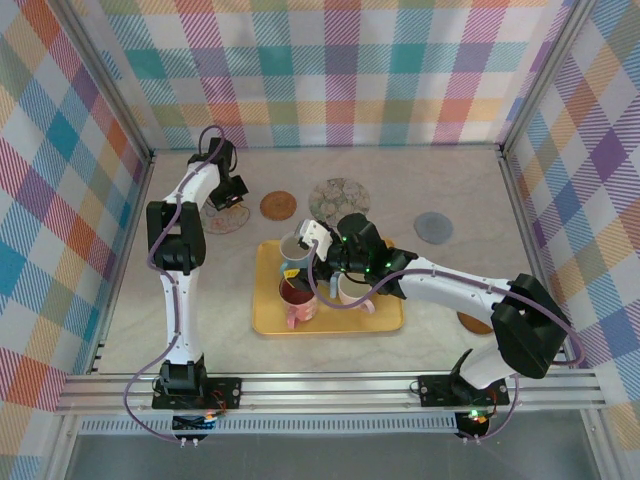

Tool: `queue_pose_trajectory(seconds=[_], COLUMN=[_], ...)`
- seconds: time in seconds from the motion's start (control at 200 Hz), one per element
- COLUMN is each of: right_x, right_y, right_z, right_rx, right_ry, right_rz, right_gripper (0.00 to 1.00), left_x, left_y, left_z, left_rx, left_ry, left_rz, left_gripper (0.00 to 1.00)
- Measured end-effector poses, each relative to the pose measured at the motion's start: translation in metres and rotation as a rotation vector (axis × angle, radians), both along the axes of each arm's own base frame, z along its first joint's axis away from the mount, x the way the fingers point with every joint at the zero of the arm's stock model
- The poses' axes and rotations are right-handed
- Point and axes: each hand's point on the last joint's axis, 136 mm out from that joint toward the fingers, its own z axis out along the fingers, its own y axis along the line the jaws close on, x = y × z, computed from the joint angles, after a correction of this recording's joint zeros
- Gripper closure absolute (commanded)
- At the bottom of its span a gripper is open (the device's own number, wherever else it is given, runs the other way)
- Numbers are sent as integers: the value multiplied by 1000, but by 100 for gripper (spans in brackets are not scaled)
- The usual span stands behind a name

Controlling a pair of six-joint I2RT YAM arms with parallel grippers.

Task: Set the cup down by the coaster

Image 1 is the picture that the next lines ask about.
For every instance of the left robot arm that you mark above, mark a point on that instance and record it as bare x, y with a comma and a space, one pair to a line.
187, 325

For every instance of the left aluminium corner post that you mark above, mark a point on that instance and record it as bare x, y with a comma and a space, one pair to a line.
117, 85

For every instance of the aluminium frame leg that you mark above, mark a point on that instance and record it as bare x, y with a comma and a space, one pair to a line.
60, 450
597, 440

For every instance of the aluminium rear frame bar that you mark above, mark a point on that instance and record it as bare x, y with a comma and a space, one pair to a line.
325, 147

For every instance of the pink floral mug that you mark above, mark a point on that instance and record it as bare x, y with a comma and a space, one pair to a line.
300, 305

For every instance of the small light brown coaster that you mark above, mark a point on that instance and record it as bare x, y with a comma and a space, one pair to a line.
278, 205

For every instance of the left aluminium frame leg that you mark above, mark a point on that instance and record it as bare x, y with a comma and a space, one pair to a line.
60, 450

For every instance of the right aluminium frame leg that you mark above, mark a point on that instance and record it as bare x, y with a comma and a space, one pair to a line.
597, 440

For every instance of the large green floral coaster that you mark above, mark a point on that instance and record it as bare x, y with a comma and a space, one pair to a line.
335, 197

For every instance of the aluminium mounting rail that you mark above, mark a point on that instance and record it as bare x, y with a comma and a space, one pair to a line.
325, 395

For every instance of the light blue white-lined mug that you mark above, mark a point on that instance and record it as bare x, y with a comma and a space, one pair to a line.
290, 247

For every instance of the small grey coaster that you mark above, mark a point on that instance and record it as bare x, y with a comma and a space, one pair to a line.
433, 227

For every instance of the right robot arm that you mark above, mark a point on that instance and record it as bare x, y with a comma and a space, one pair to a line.
525, 325

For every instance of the aluminium side bar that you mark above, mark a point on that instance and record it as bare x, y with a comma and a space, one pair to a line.
130, 225
511, 170

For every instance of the pale pink mug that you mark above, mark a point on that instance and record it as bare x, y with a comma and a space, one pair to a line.
352, 290

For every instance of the right aluminium corner post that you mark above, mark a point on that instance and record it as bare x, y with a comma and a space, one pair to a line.
544, 75

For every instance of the right aluminium side bar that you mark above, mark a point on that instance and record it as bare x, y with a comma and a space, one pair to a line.
511, 170

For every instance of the small dark brown coaster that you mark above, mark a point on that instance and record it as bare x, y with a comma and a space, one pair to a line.
472, 324

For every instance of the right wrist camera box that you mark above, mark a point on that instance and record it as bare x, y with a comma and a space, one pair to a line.
317, 237

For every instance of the yellow tray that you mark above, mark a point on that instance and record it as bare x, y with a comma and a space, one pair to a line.
350, 320

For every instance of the aluminium corner post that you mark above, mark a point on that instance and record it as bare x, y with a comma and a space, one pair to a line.
117, 85
544, 75

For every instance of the left aluminium side bar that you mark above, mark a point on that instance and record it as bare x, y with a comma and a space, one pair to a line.
130, 225

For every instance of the large pink floral coaster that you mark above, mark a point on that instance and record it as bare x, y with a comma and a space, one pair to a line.
235, 222

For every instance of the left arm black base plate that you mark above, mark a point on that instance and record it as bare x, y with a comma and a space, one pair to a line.
225, 392

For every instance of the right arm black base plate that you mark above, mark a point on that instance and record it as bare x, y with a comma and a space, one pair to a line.
435, 390

